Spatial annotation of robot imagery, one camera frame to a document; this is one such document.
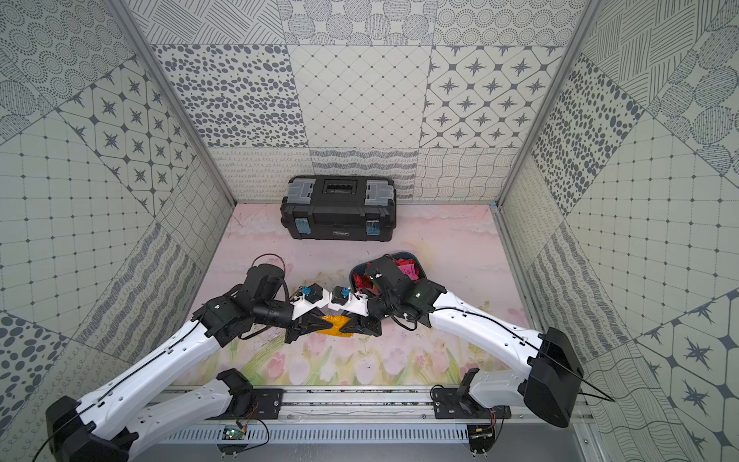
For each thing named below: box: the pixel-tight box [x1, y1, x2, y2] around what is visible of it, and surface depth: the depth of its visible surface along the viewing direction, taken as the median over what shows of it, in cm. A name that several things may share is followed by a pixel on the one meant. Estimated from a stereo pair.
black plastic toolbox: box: [280, 175, 397, 242], surface depth 101 cm
